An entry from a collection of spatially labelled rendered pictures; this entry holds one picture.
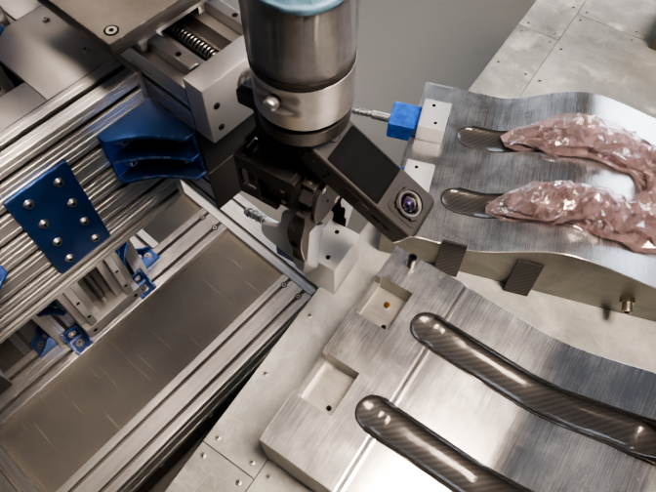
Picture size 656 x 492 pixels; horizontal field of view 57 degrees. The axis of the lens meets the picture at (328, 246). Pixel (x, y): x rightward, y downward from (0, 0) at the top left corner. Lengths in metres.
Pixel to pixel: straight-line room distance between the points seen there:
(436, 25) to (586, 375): 1.84
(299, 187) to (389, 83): 1.64
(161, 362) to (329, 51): 1.09
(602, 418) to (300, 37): 0.46
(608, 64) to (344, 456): 0.76
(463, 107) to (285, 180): 0.44
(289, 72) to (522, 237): 0.42
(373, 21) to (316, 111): 1.94
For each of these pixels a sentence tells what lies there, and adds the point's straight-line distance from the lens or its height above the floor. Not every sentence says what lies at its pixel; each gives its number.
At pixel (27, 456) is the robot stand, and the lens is 1.43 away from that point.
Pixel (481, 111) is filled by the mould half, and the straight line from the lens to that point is 0.88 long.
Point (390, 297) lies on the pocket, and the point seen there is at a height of 0.86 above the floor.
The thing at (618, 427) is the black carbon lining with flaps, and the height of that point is 0.91.
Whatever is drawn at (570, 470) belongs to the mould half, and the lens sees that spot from 0.62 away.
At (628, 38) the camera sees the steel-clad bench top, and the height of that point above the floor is 0.80.
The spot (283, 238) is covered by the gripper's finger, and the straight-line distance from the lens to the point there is 0.57.
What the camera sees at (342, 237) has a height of 0.96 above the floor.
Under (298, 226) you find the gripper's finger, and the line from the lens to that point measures 0.51.
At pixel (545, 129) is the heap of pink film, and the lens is 0.83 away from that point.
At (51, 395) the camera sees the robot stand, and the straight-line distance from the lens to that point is 1.45.
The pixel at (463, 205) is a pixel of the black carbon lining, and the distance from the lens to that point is 0.78.
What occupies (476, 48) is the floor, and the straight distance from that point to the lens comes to 2.30.
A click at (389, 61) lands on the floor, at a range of 2.20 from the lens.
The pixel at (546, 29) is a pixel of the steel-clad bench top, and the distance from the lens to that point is 1.12.
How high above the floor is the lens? 1.48
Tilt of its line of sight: 60 degrees down
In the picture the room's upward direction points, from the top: straight up
